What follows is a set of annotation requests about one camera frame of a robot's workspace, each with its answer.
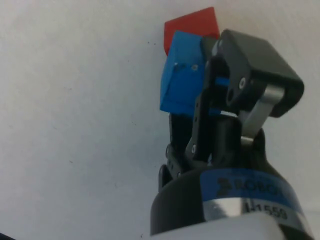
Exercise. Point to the blue cube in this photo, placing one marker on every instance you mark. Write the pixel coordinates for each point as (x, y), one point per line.
(183, 85)

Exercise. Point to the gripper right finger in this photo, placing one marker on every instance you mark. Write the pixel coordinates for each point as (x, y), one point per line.
(260, 62)

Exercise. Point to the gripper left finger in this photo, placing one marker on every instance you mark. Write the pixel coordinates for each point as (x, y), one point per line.
(178, 130)

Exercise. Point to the red cube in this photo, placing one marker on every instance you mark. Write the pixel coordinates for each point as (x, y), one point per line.
(191, 25)

